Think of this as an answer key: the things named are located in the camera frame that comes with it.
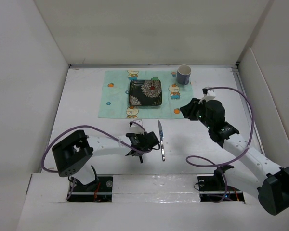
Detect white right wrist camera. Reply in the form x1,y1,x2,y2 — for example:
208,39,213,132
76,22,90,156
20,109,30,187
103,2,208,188
199,87,216,104

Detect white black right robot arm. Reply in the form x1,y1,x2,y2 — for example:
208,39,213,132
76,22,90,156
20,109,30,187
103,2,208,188
180,98,289,215

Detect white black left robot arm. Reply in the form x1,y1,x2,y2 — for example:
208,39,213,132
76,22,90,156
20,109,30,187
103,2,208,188
52,129,160,191

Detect purple ceramic mug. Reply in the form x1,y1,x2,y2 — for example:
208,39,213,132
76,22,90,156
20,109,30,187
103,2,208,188
177,64,191,85

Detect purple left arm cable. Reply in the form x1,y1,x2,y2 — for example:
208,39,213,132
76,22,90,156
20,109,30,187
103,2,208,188
42,120,151,200

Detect dark floral rectangular plate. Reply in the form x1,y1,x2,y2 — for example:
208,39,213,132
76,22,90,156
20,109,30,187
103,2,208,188
129,79,162,107

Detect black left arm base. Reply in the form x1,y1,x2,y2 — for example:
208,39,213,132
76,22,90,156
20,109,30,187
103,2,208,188
67,175,113,203

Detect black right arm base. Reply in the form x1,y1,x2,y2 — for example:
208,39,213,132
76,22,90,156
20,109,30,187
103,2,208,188
194,168,245,203

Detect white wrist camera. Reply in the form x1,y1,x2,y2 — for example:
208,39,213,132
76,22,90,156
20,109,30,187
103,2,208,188
129,119,145,134
199,87,216,104

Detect steel knife patterned handle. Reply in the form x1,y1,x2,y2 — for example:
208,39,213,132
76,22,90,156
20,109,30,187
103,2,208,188
158,120,166,162

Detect green cartoon print cloth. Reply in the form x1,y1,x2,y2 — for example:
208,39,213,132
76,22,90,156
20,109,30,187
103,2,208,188
98,70,193,119

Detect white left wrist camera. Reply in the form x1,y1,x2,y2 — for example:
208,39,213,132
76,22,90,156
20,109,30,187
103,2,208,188
129,119,145,134

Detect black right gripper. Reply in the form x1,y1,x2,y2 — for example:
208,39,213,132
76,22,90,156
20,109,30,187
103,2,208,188
179,98,213,129

